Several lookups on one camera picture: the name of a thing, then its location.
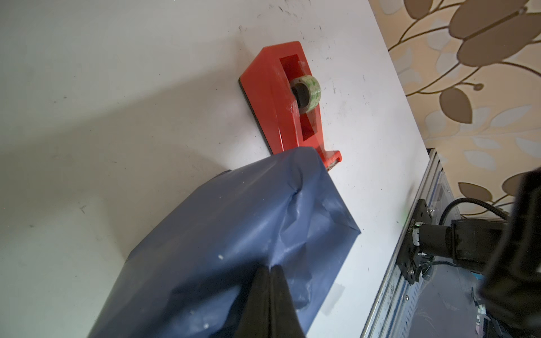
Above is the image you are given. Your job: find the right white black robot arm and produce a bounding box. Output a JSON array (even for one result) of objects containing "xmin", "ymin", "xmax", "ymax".
[{"xmin": 397, "ymin": 169, "xmax": 540, "ymax": 337}]

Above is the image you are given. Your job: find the light blue wrapping paper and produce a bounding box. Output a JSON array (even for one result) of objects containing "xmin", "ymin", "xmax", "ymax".
[{"xmin": 90, "ymin": 147, "xmax": 360, "ymax": 337}]

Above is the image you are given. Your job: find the clear tape roll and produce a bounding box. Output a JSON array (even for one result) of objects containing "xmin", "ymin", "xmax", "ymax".
[{"xmin": 290, "ymin": 75, "xmax": 321, "ymax": 115}]

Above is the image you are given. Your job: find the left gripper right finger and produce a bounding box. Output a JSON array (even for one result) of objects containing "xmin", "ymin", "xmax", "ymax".
[{"xmin": 270, "ymin": 266, "xmax": 305, "ymax": 338}]

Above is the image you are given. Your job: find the red tape dispenser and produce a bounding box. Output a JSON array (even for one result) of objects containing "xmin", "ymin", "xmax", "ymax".
[{"xmin": 239, "ymin": 42, "xmax": 342, "ymax": 170}]

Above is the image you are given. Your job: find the aluminium front rail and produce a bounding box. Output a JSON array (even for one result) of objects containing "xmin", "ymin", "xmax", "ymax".
[{"xmin": 361, "ymin": 149, "xmax": 468, "ymax": 337}]

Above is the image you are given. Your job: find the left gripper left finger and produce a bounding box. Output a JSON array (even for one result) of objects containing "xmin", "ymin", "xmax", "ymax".
[{"xmin": 234, "ymin": 266, "xmax": 270, "ymax": 338}]

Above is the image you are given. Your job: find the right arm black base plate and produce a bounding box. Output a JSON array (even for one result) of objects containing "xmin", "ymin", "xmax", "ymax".
[{"xmin": 397, "ymin": 199, "xmax": 433, "ymax": 284}]

